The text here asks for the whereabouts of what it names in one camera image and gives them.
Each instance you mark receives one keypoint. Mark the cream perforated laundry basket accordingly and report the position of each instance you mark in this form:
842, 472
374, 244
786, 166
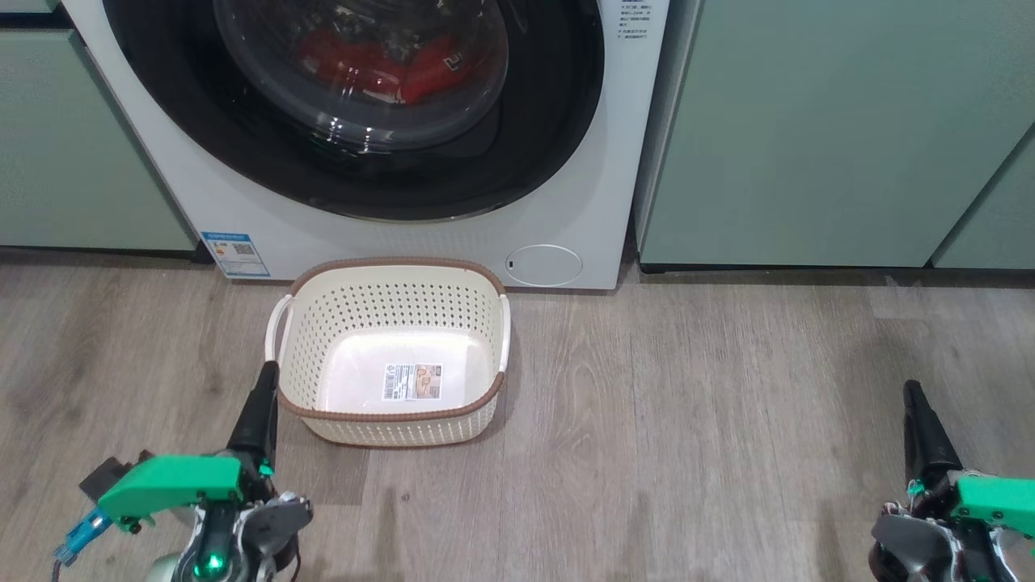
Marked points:
388, 323

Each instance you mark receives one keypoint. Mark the red sports jersey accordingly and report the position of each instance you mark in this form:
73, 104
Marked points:
420, 77

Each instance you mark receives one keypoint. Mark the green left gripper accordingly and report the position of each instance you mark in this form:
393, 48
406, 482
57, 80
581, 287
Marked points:
174, 481

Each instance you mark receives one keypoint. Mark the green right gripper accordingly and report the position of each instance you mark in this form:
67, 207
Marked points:
999, 501

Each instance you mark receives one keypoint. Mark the sage green cabinet beside hinge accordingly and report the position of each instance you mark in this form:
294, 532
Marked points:
73, 145

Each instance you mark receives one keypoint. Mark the black washing machine door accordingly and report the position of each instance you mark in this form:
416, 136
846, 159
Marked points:
242, 137

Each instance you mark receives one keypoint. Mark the wide sage green cabinet door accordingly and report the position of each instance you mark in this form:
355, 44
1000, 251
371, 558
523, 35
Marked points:
808, 129

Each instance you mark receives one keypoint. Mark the blue energy label sticker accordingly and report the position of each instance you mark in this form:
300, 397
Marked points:
234, 255

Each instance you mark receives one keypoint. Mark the white front-load washing machine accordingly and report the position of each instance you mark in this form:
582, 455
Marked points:
566, 162

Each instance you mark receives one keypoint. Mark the round drain filter cover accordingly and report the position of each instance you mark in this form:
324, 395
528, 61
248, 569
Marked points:
543, 265

